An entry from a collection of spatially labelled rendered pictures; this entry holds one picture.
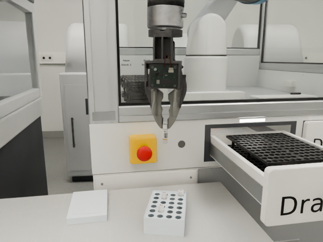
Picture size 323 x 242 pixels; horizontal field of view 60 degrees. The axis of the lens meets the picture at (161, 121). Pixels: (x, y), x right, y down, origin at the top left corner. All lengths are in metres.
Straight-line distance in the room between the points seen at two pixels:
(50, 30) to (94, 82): 3.46
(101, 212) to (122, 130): 0.23
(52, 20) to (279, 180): 3.90
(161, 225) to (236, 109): 0.41
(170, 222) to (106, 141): 0.30
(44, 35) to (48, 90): 0.75
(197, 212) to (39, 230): 0.35
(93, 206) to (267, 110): 0.56
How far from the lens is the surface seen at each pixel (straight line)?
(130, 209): 0.71
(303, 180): 0.57
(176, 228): 0.61
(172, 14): 0.58
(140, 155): 0.72
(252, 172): 0.62
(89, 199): 0.73
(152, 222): 0.61
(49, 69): 4.20
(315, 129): 0.97
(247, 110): 0.86
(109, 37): 0.76
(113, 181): 0.82
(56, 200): 0.79
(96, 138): 0.78
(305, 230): 1.13
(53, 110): 4.25
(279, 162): 0.65
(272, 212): 0.56
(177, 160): 0.82
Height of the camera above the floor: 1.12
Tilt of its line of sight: 13 degrees down
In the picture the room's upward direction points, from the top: straight up
